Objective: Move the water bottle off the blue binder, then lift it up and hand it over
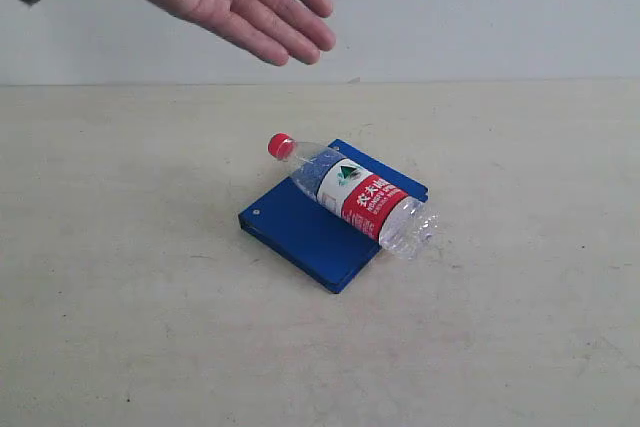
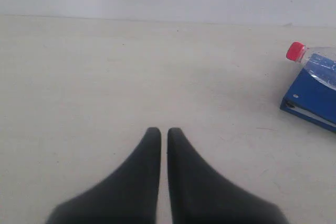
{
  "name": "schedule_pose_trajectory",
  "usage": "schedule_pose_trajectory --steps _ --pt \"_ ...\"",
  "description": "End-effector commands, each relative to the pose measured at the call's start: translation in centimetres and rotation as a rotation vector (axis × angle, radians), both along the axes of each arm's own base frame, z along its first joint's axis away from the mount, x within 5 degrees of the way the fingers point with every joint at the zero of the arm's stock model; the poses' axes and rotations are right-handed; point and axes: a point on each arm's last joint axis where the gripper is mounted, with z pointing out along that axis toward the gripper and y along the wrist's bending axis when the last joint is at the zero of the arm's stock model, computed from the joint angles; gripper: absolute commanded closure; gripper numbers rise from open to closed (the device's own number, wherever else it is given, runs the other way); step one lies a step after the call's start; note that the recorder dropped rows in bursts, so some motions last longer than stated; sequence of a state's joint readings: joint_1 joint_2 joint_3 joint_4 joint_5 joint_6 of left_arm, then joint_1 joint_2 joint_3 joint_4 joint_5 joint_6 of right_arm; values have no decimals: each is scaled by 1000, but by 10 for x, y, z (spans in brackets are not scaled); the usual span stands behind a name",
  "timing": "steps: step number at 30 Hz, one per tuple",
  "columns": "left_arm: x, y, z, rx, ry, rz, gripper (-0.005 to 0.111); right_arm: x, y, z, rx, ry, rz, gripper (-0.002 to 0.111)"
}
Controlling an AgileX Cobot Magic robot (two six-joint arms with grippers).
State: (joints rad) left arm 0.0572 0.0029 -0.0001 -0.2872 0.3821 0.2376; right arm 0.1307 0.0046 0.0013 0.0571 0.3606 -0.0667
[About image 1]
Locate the blue ring binder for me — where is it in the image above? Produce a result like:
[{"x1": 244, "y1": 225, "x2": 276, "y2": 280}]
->
[{"x1": 238, "y1": 139, "x2": 428, "y2": 293}]

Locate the clear water bottle red label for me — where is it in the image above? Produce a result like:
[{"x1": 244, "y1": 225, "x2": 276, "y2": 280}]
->
[{"x1": 268, "y1": 133, "x2": 437, "y2": 260}]

